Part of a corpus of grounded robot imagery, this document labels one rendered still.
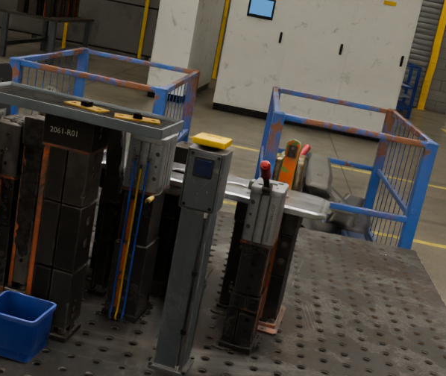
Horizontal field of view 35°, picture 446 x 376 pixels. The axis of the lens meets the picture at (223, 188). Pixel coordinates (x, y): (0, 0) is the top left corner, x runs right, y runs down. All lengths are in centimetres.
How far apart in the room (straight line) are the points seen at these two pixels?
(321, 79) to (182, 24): 197
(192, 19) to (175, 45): 40
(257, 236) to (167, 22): 818
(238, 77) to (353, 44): 155
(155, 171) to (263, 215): 24
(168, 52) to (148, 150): 810
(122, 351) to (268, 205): 41
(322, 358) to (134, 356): 42
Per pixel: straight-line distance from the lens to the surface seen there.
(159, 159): 144
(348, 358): 162
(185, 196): 127
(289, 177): 172
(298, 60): 945
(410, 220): 355
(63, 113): 129
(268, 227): 142
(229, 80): 948
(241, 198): 153
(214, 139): 126
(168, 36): 952
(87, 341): 147
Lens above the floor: 139
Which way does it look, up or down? 14 degrees down
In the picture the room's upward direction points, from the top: 11 degrees clockwise
